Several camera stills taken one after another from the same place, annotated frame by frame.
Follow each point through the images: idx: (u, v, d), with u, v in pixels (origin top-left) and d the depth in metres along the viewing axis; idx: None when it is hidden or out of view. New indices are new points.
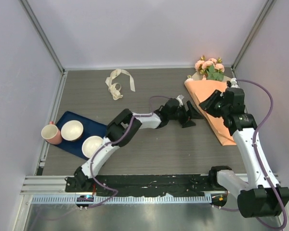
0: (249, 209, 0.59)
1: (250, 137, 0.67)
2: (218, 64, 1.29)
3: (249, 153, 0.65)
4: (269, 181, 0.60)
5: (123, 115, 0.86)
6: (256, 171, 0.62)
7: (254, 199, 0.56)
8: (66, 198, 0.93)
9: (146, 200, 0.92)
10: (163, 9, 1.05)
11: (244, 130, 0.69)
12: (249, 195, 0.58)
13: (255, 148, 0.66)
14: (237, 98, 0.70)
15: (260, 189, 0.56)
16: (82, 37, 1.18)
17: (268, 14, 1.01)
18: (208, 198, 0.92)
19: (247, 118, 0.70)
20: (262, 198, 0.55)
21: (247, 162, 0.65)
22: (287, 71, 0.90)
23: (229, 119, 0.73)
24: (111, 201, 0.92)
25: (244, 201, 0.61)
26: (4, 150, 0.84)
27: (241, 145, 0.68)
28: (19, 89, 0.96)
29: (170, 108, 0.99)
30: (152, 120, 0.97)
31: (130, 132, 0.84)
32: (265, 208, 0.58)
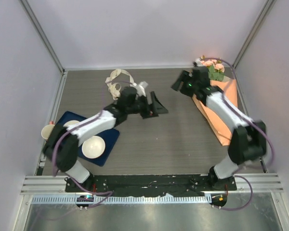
0: (239, 152, 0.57)
1: (218, 96, 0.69)
2: (219, 64, 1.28)
3: (222, 107, 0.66)
4: (246, 120, 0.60)
5: (54, 134, 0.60)
6: (232, 117, 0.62)
7: (238, 138, 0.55)
8: (66, 198, 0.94)
9: (146, 200, 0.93)
10: (163, 9, 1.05)
11: (213, 95, 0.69)
12: (233, 138, 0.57)
13: (225, 102, 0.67)
14: (203, 73, 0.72)
15: (241, 127, 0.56)
16: (81, 37, 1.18)
17: (268, 14, 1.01)
18: (208, 198, 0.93)
19: (214, 87, 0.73)
20: (243, 133, 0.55)
21: (224, 116, 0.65)
22: (287, 71, 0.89)
23: (199, 93, 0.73)
24: (111, 201, 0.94)
25: (233, 149, 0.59)
26: (4, 150, 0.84)
27: (214, 105, 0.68)
28: (19, 89, 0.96)
29: (125, 102, 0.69)
30: (101, 123, 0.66)
31: (65, 151, 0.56)
32: (252, 148, 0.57)
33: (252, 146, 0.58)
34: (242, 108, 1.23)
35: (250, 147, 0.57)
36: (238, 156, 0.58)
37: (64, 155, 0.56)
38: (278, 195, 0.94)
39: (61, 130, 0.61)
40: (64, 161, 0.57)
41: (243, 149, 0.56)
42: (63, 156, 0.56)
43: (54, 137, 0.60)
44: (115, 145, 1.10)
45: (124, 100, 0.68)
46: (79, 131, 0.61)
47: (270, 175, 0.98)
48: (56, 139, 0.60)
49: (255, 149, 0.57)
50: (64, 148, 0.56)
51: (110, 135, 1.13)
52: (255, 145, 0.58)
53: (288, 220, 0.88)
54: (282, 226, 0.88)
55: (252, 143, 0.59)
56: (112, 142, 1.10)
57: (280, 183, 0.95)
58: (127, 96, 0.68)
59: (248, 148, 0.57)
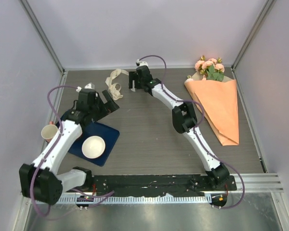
0: (180, 124, 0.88)
1: (159, 87, 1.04)
2: (218, 64, 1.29)
3: (162, 95, 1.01)
4: (180, 101, 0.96)
5: (23, 177, 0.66)
6: (171, 101, 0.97)
7: (176, 115, 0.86)
8: (66, 198, 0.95)
9: (146, 200, 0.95)
10: (163, 9, 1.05)
11: (155, 86, 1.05)
12: (174, 117, 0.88)
13: (164, 92, 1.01)
14: (144, 71, 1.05)
15: (176, 107, 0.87)
16: (81, 37, 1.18)
17: (268, 14, 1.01)
18: (208, 198, 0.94)
19: (155, 81, 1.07)
20: (177, 110, 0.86)
21: (165, 101, 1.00)
22: (287, 71, 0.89)
23: (145, 87, 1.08)
24: (111, 201, 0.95)
25: (176, 123, 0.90)
26: (4, 150, 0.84)
27: (158, 95, 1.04)
28: (19, 89, 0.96)
29: (85, 103, 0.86)
30: (68, 137, 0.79)
31: (44, 190, 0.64)
32: (187, 120, 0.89)
33: (187, 118, 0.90)
34: (242, 108, 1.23)
35: (186, 119, 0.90)
36: (181, 128, 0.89)
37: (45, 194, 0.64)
38: (278, 195, 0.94)
39: (30, 169, 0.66)
40: (49, 198, 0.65)
41: (181, 122, 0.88)
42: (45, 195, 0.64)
43: (27, 180, 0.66)
44: (115, 145, 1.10)
45: (84, 101, 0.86)
46: (47, 162, 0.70)
47: (270, 175, 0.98)
48: (28, 181, 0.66)
49: (189, 121, 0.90)
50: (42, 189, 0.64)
51: (110, 134, 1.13)
52: (189, 117, 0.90)
53: (288, 220, 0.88)
54: (282, 226, 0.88)
55: (187, 115, 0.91)
56: (112, 142, 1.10)
57: (280, 183, 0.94)
58: (88, 96, 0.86)
59: (185, 120, 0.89)
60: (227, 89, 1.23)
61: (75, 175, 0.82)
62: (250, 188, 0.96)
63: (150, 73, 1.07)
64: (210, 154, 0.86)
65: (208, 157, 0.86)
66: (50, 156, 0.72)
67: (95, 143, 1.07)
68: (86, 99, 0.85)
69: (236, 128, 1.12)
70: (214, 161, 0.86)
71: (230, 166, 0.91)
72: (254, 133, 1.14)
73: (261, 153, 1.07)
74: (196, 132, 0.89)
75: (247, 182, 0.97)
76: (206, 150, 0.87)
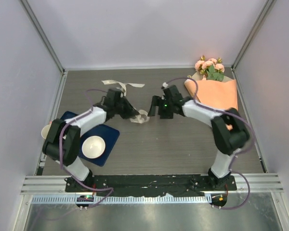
0: (225, 142, 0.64)
1: (191, 103, 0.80)
2: (218, 64, 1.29)
3: (196, 109, 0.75)
4: (220, 110, 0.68)
5: (52, 130, 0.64)
6: (208, 113, 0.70)
7: (217, 128, 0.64)
8: (66, 198, 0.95)
9: (146, 200, 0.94)
10: (163, 9, 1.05)
11: (186, 103, 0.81)
12: (216, 131, 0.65)
13: (199, 105, 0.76)
14: (173, 91, 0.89)
15: (217, 118, 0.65)
16: (82, 37, 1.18)
17: (268, 15, 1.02)
18: (208, 198, 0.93)
19: (185, 97, 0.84)
20: (218, 122, 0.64)
21: (202, 117, 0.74)
22: (287, 71, 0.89)
23: (175, 107, 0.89)
24: (111, 201, 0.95)
25: (221, 142, 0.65)
26: (4, 150, 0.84)
27: (191, 112, 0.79)
28: (19, 89, 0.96)
29: (112, 99, 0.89)
30: (95, 116, 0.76)
31: (68, 142, 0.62)
32: (236, 134, 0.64)
33: (234, 134, 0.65)
34: (242, 107, 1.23)
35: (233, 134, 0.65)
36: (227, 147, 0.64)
37: (69, 147, 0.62)
38: (278, 195, 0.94)
39: (60, 124, 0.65)
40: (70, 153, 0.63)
41: (227, 138, 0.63)
42: (67, 147, 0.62)
43: (54, 132, 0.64)
44: (115, 145, 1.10)
45: (111, 98, 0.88)
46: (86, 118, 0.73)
47: (271, 175, 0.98)
48: (56, 134, 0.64)
49: (237, 137, 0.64)
50: (66, 142, 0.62)
51: (110, 135, 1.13)
52: (237, 132, 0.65)
53: (288, 220, 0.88)
54: (282, 226, 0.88)
55: (234, 130, 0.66)
56: (112, 142, 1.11)
57: (280, 183, 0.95)
58: (116, 94, 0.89)
59: (232, 135, 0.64)
60: (227, 89, 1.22)
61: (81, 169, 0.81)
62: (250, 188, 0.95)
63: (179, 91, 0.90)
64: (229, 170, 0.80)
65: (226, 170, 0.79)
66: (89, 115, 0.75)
67: (96, 143, 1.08)
68: (113, 96, 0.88)
69: None
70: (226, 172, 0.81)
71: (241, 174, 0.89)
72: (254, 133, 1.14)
73: (261, 154, 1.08)
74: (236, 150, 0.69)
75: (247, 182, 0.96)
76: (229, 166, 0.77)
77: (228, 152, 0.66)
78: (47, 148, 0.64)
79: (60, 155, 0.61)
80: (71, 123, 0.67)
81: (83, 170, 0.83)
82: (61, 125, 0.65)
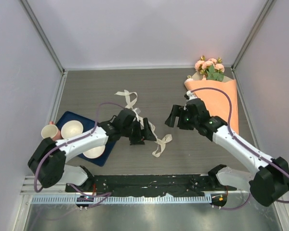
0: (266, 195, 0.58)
1: (226, 132, 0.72)
2: (218, 64, 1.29)
3: (232, 143, 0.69)
4: (266, 159, 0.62)
5: (40, 148, 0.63)
6: (250, 156, 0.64)
7: (263, 181, 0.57)
8: (66, 198, 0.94)
9: (146, 200, 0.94)
10: (164, 10, 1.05)
11: (218, 130, 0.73)
12: (258, 182, 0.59)
13: (236, 139, 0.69)
14: (200, 108, 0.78)
15: (263, 170, 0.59)
16: (82, 37, 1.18)
17: (268, 15, 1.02)
18: (208, 198, 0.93)
19: (215, 119, 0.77)
20: (267, 177, 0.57)
21: (238, 154, 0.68)
22: (287, 72, 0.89)
23: (203, 128, 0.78)
24: (111, 201, 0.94)
25: (262, 192, 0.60)
26: (4, 150, 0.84)
27: (223, 141, 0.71)
28: (19, 89, 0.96)
29: (122, 121, 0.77)
30: (94, 140, 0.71)
31: (47, 169, 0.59)
32: (279, 186, 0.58)
33: (277, 185, 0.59)
34: (242, 107, 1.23)
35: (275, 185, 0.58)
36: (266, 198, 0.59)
37: (46, 173, 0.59)
38: None
39: (50, 144, 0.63)
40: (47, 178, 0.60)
41: (269, 191, 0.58)
42: (44, 173, 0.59)
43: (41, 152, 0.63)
44: (115, 145, 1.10)
45: (121, 120, 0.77)
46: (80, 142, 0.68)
47: None
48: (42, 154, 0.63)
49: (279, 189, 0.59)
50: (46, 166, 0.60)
51: None
52: (280, 182, 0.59)
53: (288, 220, 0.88)
54: (282, 226, 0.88)
55: (276, 180, 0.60)
56: (112, 142, 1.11)
57: None
58: (129, 117, 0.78)
59: (276, 188, 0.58)
60: (227, 89, 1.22)
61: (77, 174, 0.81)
62: None
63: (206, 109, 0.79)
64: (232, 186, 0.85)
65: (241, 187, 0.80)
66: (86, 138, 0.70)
67: None
68: (124, 119, 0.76)
69: (236, 128, 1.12)
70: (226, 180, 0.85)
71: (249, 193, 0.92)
72: (254, 133, 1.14)
73: None
74: None
75: None
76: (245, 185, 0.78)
77: (266, 204, 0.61)
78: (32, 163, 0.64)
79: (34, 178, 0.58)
80: (60, 147, 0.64)
81: (80, 175, 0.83)
82: (51, 145, 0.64)
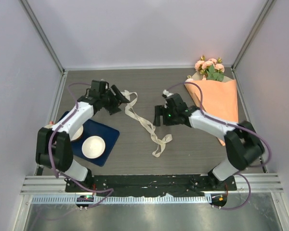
0: (240, 158, 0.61)
1: (199, 114, 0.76)
2: (218, 64, 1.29)
3: (205, 121, 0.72)
4: (233, 124, 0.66)
5: (40, 140, 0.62)
6: (218, 125, 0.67)
7: (232, 144, 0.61)
8: (66, 198, 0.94)
9: (146, 200, 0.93)
10: (163, 10, 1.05)
11: (192, 114, 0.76)
12: (228, 146, 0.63)
13: (207, 117, 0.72)
14: (177, 100, 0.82)
15: (230, 133, 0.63)
16: (82, 37, 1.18)
17: (268, 15, 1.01)
18: (208, 198, 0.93)
19: (190, 108, 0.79)
20: (233, 139, 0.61)
21: (212, 130, 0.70)
22: (287, 72, 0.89)
23: (180, 117, 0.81)
24: (111, 201, 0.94)
25: (235, 159, 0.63)
26: (4, 150, 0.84)
27: (198, 123, 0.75)
28: (19, 89, 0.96)
29: (97, 91, 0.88)
30: (82, 113, 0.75)
31: (60, 151, 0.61)
32: (250, 150, 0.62)
33: (248, 148, 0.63)
34: (242, 107, 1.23)
35: (247, 149, 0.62)
36: (241, 162, 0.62)
37: (60, 158, 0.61)
38: (278, 195, 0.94)
39: (48, 132, 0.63)
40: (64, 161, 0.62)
41: (241, 153, 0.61)
42: (59, 159, 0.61)
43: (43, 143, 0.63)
44: (115, 145, 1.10)
45: (96, 90, 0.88)
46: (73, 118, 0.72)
47: (271, 175, 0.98)
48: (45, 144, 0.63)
49: (251, 150, 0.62)
50: (57, 153, 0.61)
51: (110, 134, 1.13)
52: (251, 145, 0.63)
53: (288, 220, 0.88)
54: (282, 226, 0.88)
55: (247, 143, 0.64)
56: (112, 142, 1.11)
57: (280, 183, 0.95)
58: (100, 85, 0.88)
59: (247, 151, 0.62)
60: (227, 89, 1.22)
61: (79, 169, 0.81)
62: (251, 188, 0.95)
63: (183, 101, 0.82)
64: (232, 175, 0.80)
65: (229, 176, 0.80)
66: (76, 113, 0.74)
67: (95, 143, 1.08)
68: (98, 88, 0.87)
69: None
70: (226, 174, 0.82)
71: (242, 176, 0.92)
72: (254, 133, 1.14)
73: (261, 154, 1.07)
74: None
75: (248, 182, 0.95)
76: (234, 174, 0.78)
77: (242, 168, 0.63)
78: (40, 159, 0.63)
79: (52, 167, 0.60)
80: (59, 129, 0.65)
81: (81, 170, 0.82)
82: (50, 132, 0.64)
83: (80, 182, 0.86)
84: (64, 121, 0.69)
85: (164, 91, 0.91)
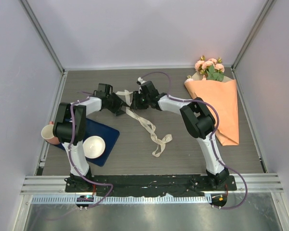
0: (193, 126, 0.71)
1: (164, 97, 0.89)
2: (218, 64, 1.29)
3: (168, 102, 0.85)
4: (188, 101, 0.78)
5: (61, 112, 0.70)
6: (177, 103, 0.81)
7: (186, 115, 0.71)
8: (66, 198, 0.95)
9: (146, 200, 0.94)
10: (163, 9, 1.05)
11: (161, 98, 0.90)
12: (184, 118, 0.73)
13: (170, 98, 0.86)
14: (150, 87, 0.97)
15: (184, 106, 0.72)
16: (82, 37, 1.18)
17: (268, 15, 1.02)
18: (208, 198, 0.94)
19: (160, 94, 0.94)
20: (186, 111, 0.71)
21: (175, 109, 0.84)
22: (287, 71, 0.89)
23: (152, 103, 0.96)
24: (111, 201, 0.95)
25: (191, 128, 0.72)
26: (3, 150, 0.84)
27: (165, 105, 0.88)
28: (19, 89, 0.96)
29: (103, 91, 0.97)
30: (92, 102, 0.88)
31: (79, 121, 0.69)
32: (202, 120, 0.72)
33: (201, 119, 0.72)
34: (242, 107, 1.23)
35: (200, 120, 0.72)
36: (196, 131, 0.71)
37: (79, 123, 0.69)
38: (278, 195, 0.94)
39: (67, 106, 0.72)
40: (80, 130, 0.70)
41: (194, 122, 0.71)
42: (78, 123, 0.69)
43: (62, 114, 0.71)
44: (115, 145, 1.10)
45: (103, 90, 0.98)
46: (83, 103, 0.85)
47: (271, 175, 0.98)
48: (64, 114, 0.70)
49: (205, 120, 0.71)
50: (76, 119, 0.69)
51: (110, 135, 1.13)
52: (203, 116, 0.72)
53: (288, 220, 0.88)
54: (282, 226, 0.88)
55: (201, 115, 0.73)
56: (112, 142, 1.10)
57: (280, 183, 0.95)
58: (106, 87, 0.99)
59: (199, 121, 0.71)
60: (227, 89, 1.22)
61: (83, 161, 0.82)
62: (250, 188, 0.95)
63: (155, 88, 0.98)
64: (219, 161, 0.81)
65: (216, 163, 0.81)
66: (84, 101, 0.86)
67: (95, 142, 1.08)
68: (104, 89, 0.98)
69: (236, 128, 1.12)
70: (220, 167, 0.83)
71: (234, 172, 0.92)
72: (254, 133, 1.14)
73: (261, 154, 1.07)
74: (212, 138, 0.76)
75: (247, 182, 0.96)
76: (216, 157, 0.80)
77: (199, 135, 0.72)
78: (57, 129, 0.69)
79: (72, 130, 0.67)
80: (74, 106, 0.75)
81: (84, 163, 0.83)
82: (69, 106, 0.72)
83: (85, 177, 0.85)
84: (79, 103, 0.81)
85: (139, 79, 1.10)
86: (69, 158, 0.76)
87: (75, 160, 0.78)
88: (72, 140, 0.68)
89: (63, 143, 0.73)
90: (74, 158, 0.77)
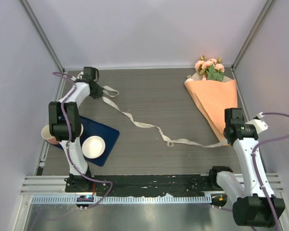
0: (242, 217, 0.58)
1: (248, 146, 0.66)
2: (218, 64, 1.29)
3: (247, 161, 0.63)
4: (266, 193, 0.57)
5: (53, 112, 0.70)
6: (253, 179, 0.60)
7: (246, 209, 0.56)
8: (66, 198, 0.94)
9: (146, 200, 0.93)
10: (163, 9, 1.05)
11: (244, 138, 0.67)
12: (243, 202, 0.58)
13: (253, 158, 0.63)
14: (235, 113, 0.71)
15: (254, 198, 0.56)
16: (82, 37, 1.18)
17: (268, 15, 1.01)
18: (208, 198, 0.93)
19: (248, 128, 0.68)
20: (253, 206, 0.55)
21: (246, 173, 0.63)
22: (287, 72, 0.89)
23: (230, 128, 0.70)
24: (111, 201, 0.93)
25: (239, 211, 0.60)
26: (3, 150, 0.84)
27: (241, 155, 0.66)
28: (19, 89, 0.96)
29: (90, 74, 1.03)
30: (79, 91, 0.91)
31: (73, 118, 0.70)
32: (259, 219, 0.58)
33: (259, 214, 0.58)
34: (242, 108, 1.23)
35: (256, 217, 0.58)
36: (243, 220, 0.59)
37: (74, 120, 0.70)
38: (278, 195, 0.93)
39: (57, 105, 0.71)
40: (76, 125, 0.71)
41: (247, 218, 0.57)
42: (73, 121, 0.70)
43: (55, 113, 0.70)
44: (115, 145, 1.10)
45: (88, 73, 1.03)
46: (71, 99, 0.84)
47: (271, 176, 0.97)
48: (56, 113, 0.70)
49: (261, 218, 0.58)
50: (70, 117, 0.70)
51: (110, 135, 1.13)
52: (264, 216, 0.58)
53: (287, 220, 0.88)
54: (282, 226, 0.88)
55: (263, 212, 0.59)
56: (112, 142, 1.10)
57: (280, 183, 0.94)
58: (92, 70, 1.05)
59: (253, 219, 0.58)
60: (227, 89, 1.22)
61: (81, 159, 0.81)
62: None
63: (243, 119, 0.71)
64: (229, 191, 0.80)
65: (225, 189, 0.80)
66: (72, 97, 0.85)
67: (96, 143, 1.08)
68: (90, 71, 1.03)
69: None
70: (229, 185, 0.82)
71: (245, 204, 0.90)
72: None
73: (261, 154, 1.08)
74: None
75: None
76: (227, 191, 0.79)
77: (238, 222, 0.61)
78: (53, 129, 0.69)
79: (69, 128, 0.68)
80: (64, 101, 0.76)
81: (83, 161, 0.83)
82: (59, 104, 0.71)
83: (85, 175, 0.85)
84: (68, 98, 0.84)
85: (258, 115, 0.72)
86: (68, 156, 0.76)
87: (73, 158, 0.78)
88: (71, 137, 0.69)
89: (60, 142, 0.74)
90: (73, 155, 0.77)
